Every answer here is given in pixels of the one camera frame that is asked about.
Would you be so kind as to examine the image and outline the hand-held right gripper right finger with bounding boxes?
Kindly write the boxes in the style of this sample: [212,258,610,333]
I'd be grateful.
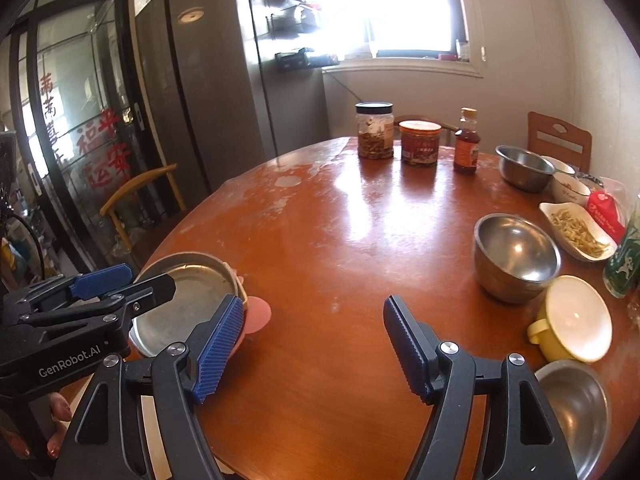
[383,294,578,480]

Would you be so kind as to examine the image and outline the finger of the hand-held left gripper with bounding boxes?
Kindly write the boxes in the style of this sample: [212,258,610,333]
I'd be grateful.
[2,263,135,311]
[17,274,177,333]

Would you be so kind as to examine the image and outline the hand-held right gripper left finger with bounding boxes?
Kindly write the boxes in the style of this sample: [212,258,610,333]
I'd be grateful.
[52,294,247,480]

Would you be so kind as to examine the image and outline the round metal pan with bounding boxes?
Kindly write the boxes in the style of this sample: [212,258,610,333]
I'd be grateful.
[129,252,246,358]

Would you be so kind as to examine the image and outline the pink bear-shaped plate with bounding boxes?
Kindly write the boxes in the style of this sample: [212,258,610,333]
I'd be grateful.
[235,272,272,348]

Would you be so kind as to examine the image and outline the deep steel bowl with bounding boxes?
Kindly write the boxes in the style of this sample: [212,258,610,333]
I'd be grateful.
[474,213,562,305]

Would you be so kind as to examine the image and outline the yellow bowl with handle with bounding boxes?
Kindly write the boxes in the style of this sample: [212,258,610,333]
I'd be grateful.
[526,275,613,364]

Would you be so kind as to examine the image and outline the large steel bowl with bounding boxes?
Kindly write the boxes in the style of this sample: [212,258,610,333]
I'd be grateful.
[534,359,612,480]

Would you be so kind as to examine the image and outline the person's left hand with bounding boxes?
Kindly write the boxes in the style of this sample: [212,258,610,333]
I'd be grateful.
[0,392,73,478]

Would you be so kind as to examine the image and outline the glass door with red decals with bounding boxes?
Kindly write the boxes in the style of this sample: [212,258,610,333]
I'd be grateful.
[10,0,151,271]

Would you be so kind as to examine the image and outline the white oblong dish with food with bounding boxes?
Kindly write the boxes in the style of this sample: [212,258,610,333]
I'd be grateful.
[538,201,618,262]

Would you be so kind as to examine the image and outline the jar with orange lid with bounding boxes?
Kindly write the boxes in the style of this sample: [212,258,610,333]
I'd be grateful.
[398,120,443,166]

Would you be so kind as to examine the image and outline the brown sauce bottle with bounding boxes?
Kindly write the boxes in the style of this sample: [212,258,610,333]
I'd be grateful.
[453,107,481,176]

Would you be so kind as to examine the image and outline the small steel bowl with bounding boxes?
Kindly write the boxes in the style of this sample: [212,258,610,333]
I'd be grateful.
[495,145,557,193]

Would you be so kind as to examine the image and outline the grey refrigerator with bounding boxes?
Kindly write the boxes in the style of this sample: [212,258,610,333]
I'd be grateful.
[135,0,328,211]

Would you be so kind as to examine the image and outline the clear jar with black lid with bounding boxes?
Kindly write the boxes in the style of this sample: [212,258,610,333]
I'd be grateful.
[355,102,395,160]

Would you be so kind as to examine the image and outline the white ceramic bowl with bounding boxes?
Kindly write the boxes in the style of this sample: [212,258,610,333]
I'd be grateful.
[542,156,592,207]

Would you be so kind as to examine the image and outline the green plastic bottle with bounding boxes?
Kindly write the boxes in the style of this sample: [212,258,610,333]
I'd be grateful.
[602,195,640,300]

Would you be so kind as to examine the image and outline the red packet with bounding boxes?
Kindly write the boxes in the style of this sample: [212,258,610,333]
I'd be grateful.
[586,190,628,246]

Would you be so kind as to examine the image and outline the wooden chair with cutout back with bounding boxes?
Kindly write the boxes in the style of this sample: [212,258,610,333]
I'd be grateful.
[527,111,592,173]

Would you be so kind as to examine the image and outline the black shelf basket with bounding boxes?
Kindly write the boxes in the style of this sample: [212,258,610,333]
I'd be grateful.
[274,47,333,72]

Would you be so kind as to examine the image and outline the window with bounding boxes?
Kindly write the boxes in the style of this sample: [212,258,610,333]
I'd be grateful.
[320,0,486,63]

